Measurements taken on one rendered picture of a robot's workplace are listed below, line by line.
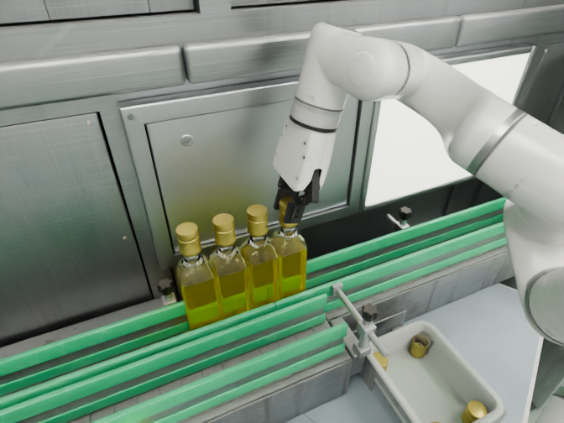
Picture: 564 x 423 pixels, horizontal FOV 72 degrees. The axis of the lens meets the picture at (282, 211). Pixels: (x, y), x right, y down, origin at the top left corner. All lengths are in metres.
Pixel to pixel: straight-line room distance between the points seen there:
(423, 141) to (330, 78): 0.46
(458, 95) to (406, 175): 0.45
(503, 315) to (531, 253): 0.61
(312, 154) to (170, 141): 0.25
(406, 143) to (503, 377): 0.55
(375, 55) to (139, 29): 0.34
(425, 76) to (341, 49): 0.13
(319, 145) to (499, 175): 0.24
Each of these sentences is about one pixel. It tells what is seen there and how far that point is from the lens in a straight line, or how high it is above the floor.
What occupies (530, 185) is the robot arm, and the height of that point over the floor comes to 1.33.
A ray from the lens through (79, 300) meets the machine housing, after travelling 0.90.
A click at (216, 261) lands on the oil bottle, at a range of 0.66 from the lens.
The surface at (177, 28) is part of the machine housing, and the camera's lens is 0.66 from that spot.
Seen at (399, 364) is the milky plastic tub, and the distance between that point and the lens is 0.94.
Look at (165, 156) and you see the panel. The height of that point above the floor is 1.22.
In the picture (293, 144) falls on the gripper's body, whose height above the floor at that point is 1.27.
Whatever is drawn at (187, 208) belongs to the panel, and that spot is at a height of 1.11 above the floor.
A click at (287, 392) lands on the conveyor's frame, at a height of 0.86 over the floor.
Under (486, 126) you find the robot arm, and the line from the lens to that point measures 0.47.
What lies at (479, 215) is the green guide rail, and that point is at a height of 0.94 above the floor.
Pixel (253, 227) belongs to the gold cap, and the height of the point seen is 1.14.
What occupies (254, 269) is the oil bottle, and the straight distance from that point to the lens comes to 0.68.
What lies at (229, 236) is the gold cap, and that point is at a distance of 0.63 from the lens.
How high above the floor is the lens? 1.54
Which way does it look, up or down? 37 degrees down
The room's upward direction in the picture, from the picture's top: straight up
